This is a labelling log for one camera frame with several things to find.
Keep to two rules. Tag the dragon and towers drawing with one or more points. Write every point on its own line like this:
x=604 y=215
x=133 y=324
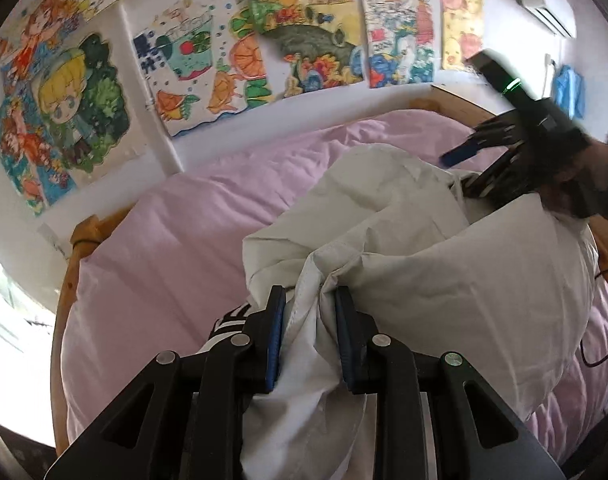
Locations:
x=396 y=30

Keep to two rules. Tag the person's right forearm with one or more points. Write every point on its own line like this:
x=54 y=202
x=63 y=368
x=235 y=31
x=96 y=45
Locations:
x=604 y=180

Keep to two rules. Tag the pink bed sheet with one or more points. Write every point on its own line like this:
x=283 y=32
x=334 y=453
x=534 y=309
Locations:
x=183 y=240

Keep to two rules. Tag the bright window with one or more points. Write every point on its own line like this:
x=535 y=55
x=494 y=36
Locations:
x=8 y=320

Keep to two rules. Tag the yellow bears drawing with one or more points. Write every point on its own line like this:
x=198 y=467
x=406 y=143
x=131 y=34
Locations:
x=461 y=25

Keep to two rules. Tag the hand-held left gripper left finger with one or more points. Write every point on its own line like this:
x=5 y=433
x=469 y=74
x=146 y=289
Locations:
x=275 y=340

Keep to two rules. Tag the blond cartoon figure drawing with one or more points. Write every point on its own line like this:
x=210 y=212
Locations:
x=78 y=105

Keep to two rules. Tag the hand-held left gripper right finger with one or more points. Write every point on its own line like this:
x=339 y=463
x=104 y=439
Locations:
x=345 y=347

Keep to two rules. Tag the winding wall landscape drawing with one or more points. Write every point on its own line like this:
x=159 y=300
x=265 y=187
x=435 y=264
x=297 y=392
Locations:
x=304 y=30

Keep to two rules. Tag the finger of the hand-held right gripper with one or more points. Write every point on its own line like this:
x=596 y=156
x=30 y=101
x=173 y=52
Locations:
x=489 y=180
x=464 y=152

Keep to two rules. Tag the wooden bed frame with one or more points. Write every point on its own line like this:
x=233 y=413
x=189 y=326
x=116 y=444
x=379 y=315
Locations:
x=86 y=232

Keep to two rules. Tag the orange-haired girl blue drawing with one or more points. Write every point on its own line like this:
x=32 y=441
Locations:
x=23 y=160

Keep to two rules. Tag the blue hanging cloth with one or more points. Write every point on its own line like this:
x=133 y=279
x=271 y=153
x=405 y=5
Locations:
x=570 y=91

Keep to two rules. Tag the fruit drink drawing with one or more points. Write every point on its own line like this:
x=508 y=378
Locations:
x=198 y=65

